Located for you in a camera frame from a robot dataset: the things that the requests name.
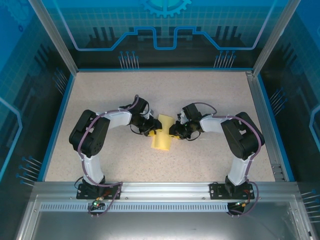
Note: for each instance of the yellow paper sheet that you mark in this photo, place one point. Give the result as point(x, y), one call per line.
point(162, 142)

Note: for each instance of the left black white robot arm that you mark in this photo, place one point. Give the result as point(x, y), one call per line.
point(87, 137)

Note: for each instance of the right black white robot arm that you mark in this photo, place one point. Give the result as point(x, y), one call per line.
point(240, 140)

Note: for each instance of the aluminium base beam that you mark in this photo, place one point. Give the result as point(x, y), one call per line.
point(165, 190)

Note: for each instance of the metal tray panel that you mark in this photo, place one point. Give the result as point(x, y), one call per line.
point(160, 227)

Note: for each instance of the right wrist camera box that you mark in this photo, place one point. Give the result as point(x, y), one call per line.
point(181, 118)

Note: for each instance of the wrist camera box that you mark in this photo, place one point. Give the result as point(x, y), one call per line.
point(151, 114)
point(181, 118)

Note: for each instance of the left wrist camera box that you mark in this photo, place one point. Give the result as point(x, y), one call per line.
point(151, 114)

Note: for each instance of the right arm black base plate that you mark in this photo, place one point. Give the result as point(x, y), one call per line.
point(216, 191)

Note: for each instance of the aluminium side rail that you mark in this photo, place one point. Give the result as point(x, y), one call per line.
point(258, 100)

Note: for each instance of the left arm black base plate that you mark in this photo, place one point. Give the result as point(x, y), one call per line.
point(83, 193)

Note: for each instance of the right aluminium frame post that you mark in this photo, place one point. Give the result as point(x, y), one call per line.
point(271, 37)

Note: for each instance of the aluminium frame post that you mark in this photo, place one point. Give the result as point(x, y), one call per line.
point(271, 37)
point(57, 37)

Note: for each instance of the left aluminium frame post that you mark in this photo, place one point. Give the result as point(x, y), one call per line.
point(57, 37)

